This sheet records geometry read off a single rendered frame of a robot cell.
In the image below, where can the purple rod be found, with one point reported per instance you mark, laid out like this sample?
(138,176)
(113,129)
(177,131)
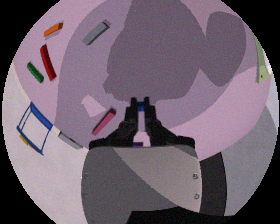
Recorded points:
(137,144)

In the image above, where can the red rod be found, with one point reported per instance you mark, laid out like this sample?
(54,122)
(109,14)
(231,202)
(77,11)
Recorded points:
(47,62)

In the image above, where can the orange rod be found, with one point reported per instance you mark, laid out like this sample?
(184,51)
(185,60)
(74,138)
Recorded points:
(53,29)

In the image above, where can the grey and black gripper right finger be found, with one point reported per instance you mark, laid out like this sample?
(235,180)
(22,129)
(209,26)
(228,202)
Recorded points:
(159,134)

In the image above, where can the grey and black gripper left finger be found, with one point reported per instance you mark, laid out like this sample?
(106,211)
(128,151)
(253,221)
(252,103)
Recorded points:
(127,128)

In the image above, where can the green rod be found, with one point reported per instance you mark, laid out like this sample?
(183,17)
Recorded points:
(35,72)

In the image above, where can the pink rod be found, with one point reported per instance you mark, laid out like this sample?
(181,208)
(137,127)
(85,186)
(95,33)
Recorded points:
(105,120)

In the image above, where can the grey rod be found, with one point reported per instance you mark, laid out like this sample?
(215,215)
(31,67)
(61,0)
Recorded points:
(95,33)

